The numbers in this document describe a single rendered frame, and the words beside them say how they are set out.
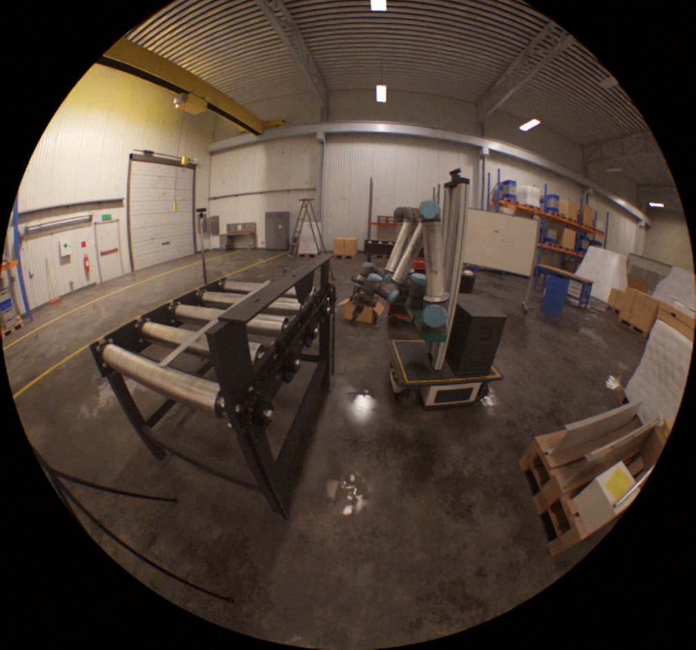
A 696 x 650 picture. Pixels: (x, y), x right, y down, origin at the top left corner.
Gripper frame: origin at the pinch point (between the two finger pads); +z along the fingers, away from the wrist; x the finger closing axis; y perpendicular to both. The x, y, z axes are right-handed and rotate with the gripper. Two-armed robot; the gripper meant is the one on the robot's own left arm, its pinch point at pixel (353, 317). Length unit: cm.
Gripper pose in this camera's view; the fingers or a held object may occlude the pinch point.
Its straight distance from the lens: 162.4
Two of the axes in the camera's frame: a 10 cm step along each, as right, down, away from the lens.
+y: -8.9, -4.5, -0.4
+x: -1.7, 4.3, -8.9
